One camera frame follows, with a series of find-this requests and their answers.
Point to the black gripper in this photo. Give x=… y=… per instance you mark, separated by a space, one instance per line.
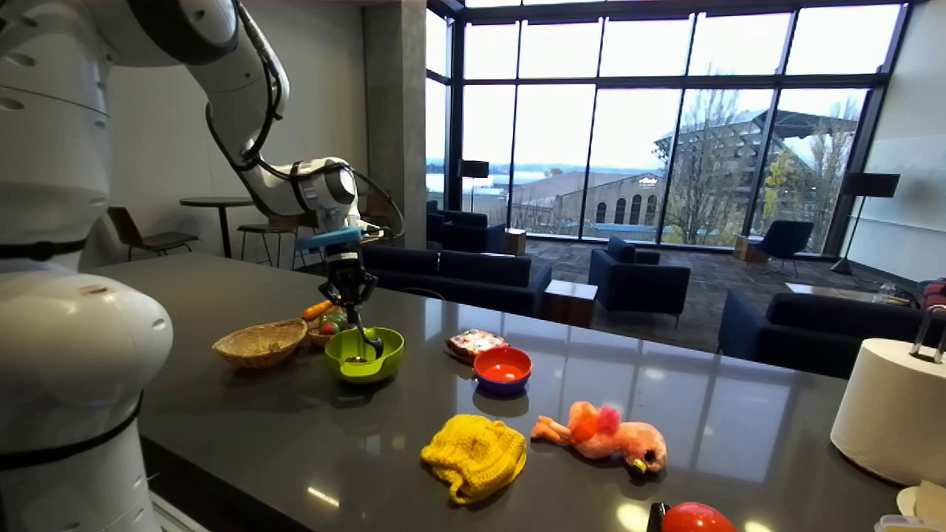
x=348 y=275

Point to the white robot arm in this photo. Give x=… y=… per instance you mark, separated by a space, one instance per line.
x=77 y=349

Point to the green bowl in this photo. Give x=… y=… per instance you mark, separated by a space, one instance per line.
x=351 y=362

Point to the woven wicker bowl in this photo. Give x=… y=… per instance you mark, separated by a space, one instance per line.
x=260 y=346

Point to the red bowl blue base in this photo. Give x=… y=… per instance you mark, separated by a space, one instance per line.
x=504 y=371

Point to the dark blue sofa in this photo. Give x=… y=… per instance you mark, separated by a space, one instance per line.
x=501 y=281

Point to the round high table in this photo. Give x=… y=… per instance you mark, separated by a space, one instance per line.
x=221 y=206

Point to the yellow cloth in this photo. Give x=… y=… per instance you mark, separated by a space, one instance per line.
x=475 y=455

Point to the small side table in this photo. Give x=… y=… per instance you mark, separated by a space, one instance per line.
x=568 y=303

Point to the brown chair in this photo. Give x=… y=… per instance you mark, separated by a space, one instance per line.
x=135 y=241

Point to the dark blue armchair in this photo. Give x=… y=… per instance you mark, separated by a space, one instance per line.
x=631 y=278

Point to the pink plush toy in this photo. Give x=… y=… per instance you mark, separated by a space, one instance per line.
x=599 y=432

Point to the red ball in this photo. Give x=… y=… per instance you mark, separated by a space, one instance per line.
x=688 y=519

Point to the dark sofa right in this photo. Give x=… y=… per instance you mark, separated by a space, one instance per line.
x=809 y=331

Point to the white paper towel roll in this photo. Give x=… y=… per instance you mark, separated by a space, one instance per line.
x=892 y=418

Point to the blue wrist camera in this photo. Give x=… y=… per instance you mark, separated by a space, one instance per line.
x=328 y=238

